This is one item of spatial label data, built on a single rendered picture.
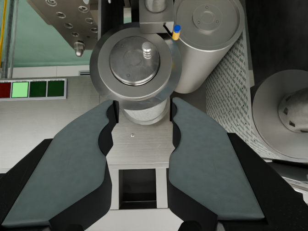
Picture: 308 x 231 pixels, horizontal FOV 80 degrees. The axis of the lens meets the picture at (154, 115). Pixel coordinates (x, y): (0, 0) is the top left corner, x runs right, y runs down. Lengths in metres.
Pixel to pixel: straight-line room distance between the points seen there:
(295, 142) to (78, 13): 0.56
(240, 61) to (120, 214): 0.54
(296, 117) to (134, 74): 0.23
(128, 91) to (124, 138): 0.35
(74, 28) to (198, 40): 0.42
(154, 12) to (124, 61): 0.08
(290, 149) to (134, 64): 0.27
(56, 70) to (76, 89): 2.90
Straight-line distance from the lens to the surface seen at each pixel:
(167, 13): 0.30
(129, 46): 0.30
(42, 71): 3.68
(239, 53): 0.37
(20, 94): 0.76
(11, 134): 0.77
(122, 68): 0.28
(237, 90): 0.36
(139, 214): 0.65
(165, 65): 0.29
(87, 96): 0.66
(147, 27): 0.30
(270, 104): 0.34
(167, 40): 0.32
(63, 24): 0.65
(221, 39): 0.34
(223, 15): 0.37
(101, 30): 0.35
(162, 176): 0.62
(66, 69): 3.50
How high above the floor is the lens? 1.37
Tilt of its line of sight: 8 degrees down
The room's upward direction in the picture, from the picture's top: 178 degrees clockwise
